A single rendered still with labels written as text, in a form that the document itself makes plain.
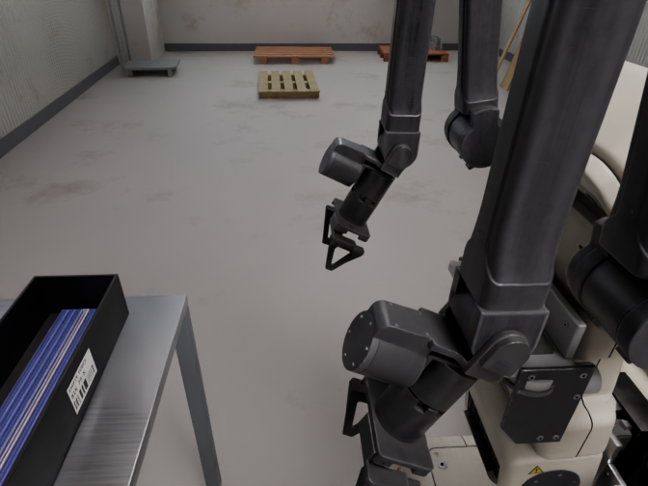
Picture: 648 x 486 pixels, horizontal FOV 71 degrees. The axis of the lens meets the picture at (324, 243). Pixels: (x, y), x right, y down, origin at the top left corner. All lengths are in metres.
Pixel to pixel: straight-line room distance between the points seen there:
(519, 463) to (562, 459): 0.07
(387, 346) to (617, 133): 0.34
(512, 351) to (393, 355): 0.10
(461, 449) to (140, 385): 0.94
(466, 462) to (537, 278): 1.13
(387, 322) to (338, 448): 1.40
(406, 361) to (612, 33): 0.28
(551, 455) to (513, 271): 0.54
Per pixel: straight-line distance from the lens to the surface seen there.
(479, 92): 0.78
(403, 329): 0.40
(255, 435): 1.82
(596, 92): 0.34
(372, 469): 0.49
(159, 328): 1.06
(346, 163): 0.77
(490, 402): 0.94
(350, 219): 0.82
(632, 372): 1.11
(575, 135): 0.35
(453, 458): 1.48
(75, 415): 0.92
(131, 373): 0.99
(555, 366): 0.68
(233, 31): 8.68
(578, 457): 0.92
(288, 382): 1.96
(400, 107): 0.75
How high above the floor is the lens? 1.49
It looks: 33 degrees down
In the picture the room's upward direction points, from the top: 1 degrees clockwise
